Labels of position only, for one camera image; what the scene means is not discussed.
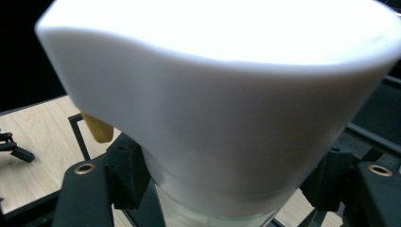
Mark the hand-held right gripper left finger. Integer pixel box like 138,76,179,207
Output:
51,131,152,227

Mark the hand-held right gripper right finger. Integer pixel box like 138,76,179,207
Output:
299,148,401,227

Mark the black metal two-tier rack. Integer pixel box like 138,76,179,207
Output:
0,75,401,227

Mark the white-lidded glass jar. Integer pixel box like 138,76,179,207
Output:
34,0,401,227

